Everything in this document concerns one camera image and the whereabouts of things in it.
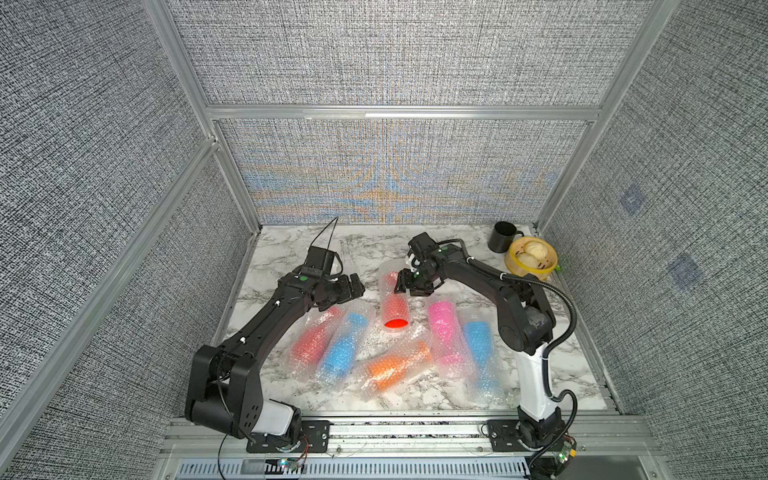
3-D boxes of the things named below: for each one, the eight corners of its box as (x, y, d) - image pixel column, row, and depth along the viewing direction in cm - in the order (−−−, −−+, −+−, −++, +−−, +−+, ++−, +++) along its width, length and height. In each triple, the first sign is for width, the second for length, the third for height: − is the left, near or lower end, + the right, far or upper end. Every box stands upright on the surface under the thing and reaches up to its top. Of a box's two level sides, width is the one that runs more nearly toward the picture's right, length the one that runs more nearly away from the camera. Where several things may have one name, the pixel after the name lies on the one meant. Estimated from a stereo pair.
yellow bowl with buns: (511, 279, 106) (517, 268, 101) (500, 247, 116) (506, 236, 111) (555, 279, 106) (564, 269, 101) (541, 247, 116) (548, 236, 111)
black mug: (502, 257, 113) (510, 241, 106) (482, 245, 116) (489, 229, 110) (513, 245, 116) (522, 229, 109) (494, 234, 120) (501, 217, 113)
